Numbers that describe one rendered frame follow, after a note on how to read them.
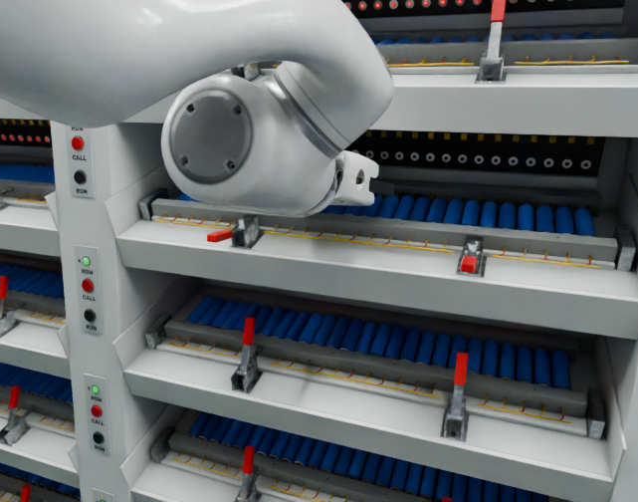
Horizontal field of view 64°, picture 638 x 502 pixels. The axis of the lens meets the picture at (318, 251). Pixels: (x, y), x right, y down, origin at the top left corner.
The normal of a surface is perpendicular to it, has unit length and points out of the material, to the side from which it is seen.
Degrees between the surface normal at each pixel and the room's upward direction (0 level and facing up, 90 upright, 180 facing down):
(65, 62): 125
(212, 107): 77
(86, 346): 90
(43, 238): 109
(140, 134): 90
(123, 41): 98
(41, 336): 19
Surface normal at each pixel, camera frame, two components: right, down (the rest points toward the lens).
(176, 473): -0.07, -0.86
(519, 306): -0.33, 0.50
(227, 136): -0.30, 0.01
